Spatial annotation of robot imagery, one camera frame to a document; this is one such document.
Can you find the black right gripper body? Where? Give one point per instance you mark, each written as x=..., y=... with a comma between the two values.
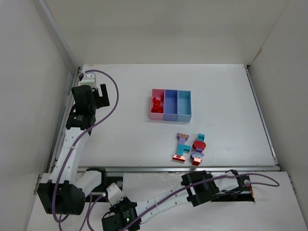
x=109, y=223

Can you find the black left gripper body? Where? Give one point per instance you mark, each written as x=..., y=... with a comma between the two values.
x=102, y=96

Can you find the red legos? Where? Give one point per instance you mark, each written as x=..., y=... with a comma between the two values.
x=157, y=106

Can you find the teal red purple lego stack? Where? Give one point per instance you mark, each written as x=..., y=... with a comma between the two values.
x=198, y=146

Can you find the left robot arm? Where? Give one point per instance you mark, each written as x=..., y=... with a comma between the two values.
x=63, y=193

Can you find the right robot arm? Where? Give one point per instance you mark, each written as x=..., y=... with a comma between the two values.
x=196, y=188

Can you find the pink bin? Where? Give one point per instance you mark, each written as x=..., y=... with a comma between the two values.
x=158, y=93

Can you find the dark blue bin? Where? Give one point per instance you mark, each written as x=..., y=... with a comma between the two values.
x=171, y=105

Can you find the purple teal red lego column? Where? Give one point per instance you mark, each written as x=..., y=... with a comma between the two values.
x=181, y=148

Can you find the light blue bin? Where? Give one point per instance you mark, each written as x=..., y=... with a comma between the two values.
x=184, y=106

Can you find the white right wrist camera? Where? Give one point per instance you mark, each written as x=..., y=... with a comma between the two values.
x=114, y=194

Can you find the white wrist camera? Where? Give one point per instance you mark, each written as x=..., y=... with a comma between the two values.
x=114, y=194
x=88, y=79

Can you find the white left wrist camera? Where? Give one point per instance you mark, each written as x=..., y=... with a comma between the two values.
x=88, y=79

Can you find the aluminium frame rail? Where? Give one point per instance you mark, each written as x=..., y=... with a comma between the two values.
x=66, y=102

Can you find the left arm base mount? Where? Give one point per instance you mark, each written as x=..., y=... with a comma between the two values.
x=113, y=180

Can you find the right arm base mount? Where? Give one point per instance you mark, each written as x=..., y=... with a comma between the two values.
x=235, y=195

